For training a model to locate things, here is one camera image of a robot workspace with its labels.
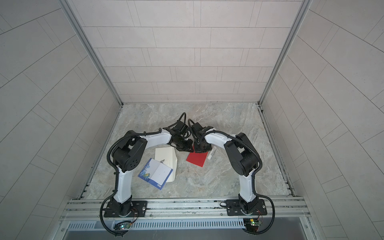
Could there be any red paper envelope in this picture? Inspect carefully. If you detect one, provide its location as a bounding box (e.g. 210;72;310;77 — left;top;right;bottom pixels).
186;152;209;167

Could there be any white glue stick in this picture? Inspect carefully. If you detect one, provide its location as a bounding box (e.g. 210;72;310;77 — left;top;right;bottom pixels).
207;146;217;160

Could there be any cream paper envelope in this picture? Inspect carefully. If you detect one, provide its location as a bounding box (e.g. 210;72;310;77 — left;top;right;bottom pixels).
155;147;178;183

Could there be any blue bordered white card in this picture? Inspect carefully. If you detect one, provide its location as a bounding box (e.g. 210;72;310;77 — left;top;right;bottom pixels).
138;158;173;190

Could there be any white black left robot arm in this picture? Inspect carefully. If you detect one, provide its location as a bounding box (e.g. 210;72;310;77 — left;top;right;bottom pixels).
107;120;194;217

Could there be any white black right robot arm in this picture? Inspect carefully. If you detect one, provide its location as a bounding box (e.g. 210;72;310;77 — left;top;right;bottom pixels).
188;119;267;215

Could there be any right green circuit board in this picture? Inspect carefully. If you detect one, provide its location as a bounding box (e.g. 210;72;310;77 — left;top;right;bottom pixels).
243;219;263;233

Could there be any green circuit board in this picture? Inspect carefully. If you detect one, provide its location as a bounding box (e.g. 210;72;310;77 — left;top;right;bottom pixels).
243;219;263;233
114;221;133;231

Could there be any left green circuit board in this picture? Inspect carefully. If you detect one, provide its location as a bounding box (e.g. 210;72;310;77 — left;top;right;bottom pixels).
114;221;133;231

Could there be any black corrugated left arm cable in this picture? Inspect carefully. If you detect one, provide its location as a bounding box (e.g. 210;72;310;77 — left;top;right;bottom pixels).
99;112;188;236

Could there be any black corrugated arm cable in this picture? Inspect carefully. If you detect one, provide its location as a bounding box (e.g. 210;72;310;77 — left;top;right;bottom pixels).
187;118;276;235
99;112;188;236

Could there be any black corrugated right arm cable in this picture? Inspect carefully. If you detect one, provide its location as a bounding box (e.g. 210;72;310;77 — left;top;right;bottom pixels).
187;118;276;235

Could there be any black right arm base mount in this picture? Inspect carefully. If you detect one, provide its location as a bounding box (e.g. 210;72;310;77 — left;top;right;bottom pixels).
220;199;268;216

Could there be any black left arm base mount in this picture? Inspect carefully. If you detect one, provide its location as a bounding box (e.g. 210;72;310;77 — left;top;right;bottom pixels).
103;199;148;218

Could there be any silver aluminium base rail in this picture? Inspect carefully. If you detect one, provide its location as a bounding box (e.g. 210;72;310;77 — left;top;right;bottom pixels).
54;196;316;240

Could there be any silver right corner post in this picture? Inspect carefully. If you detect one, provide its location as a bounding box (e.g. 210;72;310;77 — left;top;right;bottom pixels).
258;0;312;106

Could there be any silver aluminium corner post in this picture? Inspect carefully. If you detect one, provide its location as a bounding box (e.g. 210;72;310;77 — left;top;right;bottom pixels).
58;0;123;107

